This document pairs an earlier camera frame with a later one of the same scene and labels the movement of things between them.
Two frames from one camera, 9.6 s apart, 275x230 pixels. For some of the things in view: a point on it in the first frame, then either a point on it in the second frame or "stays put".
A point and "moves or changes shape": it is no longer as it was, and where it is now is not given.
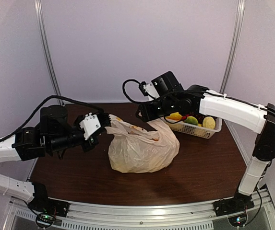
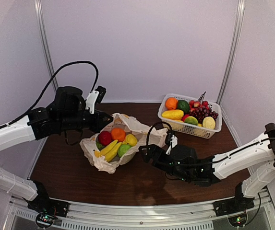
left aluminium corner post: [39, 7] stays put
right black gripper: [148, 114] -> [152, 154]
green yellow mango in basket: [191, 120] stays put
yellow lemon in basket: [209, 122] stays put
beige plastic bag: [132, 149] moves or changes shape
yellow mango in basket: [175, 116] stays put
